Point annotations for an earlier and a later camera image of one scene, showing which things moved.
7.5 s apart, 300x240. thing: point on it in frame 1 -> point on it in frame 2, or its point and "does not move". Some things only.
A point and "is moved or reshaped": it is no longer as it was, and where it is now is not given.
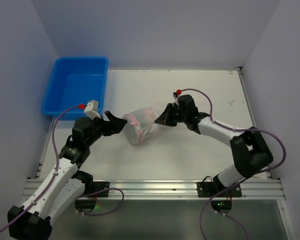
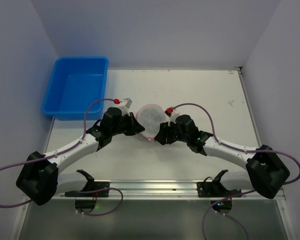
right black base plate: [207, 189] does not move
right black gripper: [175, 115] -> [167, 132]
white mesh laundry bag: [140, 126] is moved or reshaped
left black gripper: [106, 125] -> [131, 124]
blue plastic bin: [73, 81] does not move
